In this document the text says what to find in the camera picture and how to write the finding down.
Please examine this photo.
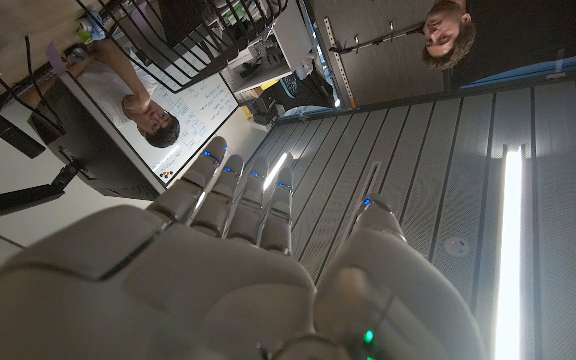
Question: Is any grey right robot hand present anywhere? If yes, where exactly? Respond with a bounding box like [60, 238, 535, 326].
[0, 135, 489, 360]

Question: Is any whiteboard with drawings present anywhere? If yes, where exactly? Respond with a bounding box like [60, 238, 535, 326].
[117, 72, 239, 186]

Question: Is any computer monitor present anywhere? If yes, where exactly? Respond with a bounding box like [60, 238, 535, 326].
[27, 74, 167, 201]

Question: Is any seated person in white shirt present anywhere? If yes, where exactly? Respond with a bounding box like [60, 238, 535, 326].
[17, 37, 182, 150]

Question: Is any round ceiling smoke detector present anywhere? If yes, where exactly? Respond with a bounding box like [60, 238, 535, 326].
[442, 236, 472, 259]

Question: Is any white shelf cabinet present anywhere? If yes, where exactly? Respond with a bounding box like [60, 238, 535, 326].
[220, 0, 319, 96]

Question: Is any pale sticky note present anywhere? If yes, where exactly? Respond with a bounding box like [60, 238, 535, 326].
[45, 41, 67, 74]

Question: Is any small blue figure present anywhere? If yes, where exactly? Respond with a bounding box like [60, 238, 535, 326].
[76, 12, 107, 44]

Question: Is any long ceiling light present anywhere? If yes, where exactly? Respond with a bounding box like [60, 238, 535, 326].
[495, 144, 524, 360]

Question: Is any standing person in dark clothes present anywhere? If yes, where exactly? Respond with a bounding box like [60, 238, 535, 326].
[421, 0, 576, 90]

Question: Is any black wire file holder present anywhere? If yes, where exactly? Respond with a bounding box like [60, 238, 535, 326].
[75, 0, 289, 94]

